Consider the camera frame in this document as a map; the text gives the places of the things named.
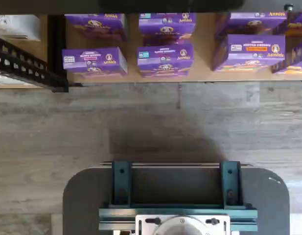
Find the purple Annie's macaroni box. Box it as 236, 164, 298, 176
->
286, 11, 302, 37
272, 41, 302, 74
215, 11, 288, 37
137, 44, 194, 78
64, 14, 128, 42
138, 12, 197, 46
212, 34, 286, 72
62, 47, 128, 78

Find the white carton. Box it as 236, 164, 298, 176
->
0, 14, 42, 42

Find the teal metal bracket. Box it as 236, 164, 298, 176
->
219, 161, 244, 209
111, 161, 133, 208

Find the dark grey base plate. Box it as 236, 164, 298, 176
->
62, 166, 290, 235

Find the white metal mount plate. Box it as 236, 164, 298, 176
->
135, 214, 231, 235

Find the black metal shelf frame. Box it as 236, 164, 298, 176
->
0, 0, 302, 93

